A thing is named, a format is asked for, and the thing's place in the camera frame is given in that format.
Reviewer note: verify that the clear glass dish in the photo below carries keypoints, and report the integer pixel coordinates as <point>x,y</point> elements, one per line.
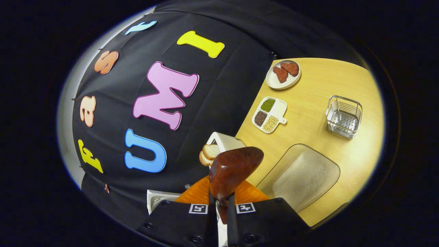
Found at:
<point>284,164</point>

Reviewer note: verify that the white toaster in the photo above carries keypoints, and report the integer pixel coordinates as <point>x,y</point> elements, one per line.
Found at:
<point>226,140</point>

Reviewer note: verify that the brown wooden spoon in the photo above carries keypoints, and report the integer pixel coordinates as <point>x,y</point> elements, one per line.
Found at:
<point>233,171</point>

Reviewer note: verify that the white rice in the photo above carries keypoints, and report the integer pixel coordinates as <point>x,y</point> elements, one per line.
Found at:
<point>305,178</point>

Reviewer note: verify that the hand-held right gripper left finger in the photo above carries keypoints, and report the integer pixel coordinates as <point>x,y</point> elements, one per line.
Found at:
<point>212,233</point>

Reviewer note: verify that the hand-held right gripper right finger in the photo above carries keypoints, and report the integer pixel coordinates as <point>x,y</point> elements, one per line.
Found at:
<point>231,233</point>

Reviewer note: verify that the toasted bread slice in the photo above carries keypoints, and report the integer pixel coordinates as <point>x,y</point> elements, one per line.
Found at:
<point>211,151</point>
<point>203,159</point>

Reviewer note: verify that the white divided bean dish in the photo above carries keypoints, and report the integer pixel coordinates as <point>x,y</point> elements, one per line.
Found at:
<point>279,109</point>

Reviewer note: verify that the white rice cooker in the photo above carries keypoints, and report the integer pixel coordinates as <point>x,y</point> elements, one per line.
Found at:
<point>154,199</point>

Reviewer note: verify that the round white plate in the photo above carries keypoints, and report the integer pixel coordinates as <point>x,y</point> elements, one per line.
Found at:
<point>274,82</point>

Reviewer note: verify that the red meat piece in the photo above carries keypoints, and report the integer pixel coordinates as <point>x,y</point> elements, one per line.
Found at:
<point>291,68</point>
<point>281,74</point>

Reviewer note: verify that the black backdrop cloth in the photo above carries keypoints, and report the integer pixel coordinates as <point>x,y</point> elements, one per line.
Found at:
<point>233,79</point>

